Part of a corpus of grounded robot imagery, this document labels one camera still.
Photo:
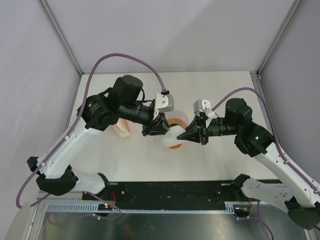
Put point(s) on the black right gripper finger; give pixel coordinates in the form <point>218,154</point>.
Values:
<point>190,136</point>
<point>195,125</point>

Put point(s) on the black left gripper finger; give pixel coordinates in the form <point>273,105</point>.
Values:
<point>163,124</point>
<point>151,129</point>

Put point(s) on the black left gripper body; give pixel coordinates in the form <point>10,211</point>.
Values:
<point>137,113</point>

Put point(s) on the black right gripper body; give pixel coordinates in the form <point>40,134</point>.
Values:
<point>220,126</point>

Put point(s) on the clear pink glass dripper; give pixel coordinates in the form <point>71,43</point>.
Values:
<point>177,118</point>

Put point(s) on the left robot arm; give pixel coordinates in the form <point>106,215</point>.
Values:
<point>56,176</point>

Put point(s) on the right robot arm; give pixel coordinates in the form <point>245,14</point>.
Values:
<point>298,194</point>

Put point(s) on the orange glass coffee carafe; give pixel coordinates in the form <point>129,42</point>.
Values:
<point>175,146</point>

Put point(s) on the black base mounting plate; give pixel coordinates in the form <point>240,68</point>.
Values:
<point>175,195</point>

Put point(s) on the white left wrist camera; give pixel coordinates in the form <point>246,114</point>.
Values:
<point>162,104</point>

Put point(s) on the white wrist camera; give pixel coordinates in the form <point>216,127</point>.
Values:
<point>162,104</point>
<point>203,106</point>

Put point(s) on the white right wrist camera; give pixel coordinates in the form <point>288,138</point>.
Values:
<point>203,106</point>

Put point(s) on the aluminium side rail right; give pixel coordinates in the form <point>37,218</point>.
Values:
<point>264,104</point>

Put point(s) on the grey slotted cable duct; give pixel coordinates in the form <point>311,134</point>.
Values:
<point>98,207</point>

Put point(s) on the aluminium frame post left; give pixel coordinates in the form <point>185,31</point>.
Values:
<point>52,20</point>

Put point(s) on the aluminium frame post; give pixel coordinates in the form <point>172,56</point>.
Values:
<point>52,20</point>
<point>281,33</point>

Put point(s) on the aluminium frame post right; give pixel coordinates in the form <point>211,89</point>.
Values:
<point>281,33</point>

